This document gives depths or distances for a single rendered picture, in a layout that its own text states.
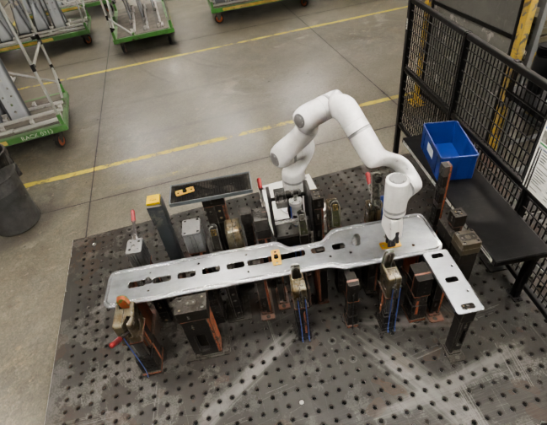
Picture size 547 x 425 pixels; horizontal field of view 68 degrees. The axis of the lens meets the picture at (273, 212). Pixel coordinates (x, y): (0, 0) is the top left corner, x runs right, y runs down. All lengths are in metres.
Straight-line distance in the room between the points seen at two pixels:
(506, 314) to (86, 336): 1.85
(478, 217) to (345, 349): 0.77
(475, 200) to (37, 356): 2.74
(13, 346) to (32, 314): 0.25
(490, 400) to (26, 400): 2.48
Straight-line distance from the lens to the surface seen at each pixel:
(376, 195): 1.77
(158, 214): 1.88
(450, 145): 2.26
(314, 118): 1.59
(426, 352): 1.80
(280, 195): 1.68
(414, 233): 1.78
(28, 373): 3.11
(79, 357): 2.06
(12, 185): 3.96
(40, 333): 3.26
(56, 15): 8.80
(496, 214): 1.90
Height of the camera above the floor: 2.25
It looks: 42 degrees down
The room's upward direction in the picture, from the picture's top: 9 degrees counter-clockwise
